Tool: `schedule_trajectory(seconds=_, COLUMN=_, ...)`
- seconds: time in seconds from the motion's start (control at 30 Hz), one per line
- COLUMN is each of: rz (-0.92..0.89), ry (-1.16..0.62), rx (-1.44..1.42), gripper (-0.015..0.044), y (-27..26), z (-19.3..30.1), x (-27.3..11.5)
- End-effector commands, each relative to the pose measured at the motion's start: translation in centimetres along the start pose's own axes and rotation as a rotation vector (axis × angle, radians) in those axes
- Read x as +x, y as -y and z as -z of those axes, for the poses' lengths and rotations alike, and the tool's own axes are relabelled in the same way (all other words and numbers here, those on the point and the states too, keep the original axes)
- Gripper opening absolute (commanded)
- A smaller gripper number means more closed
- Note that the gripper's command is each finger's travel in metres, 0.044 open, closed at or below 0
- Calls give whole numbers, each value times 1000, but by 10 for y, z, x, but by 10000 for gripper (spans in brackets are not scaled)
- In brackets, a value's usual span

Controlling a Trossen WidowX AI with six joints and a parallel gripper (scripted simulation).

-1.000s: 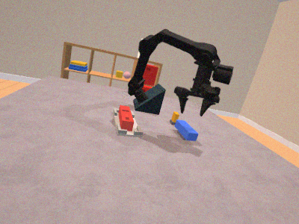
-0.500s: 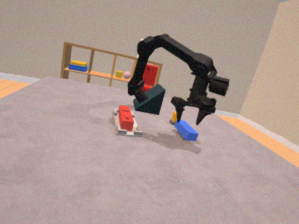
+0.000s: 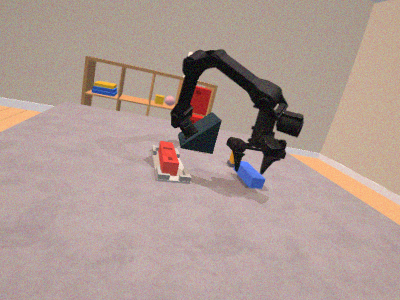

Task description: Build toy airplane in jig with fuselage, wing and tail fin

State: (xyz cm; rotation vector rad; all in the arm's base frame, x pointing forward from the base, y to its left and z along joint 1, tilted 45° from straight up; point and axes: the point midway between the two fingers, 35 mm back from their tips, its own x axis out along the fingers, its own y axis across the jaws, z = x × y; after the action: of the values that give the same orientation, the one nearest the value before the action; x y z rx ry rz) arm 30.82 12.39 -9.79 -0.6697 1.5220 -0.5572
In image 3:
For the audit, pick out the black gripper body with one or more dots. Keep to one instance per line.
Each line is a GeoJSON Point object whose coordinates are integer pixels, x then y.
{"type": "Point", "coordinates": [238, 145]}

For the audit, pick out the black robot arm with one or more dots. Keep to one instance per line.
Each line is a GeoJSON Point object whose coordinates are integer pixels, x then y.
{"type": "Point", "coordinates": [263, 93]}

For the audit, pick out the orange block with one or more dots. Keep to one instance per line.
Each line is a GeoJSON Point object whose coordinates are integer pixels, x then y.
{"type": "Point", "coordinates": [232, 158]}

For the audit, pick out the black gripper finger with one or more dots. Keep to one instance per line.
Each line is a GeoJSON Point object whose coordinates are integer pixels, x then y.
{"type": "Point", "coordinates": [266, 162]}
{"type": "Point", "coordinates": [237, 159]}

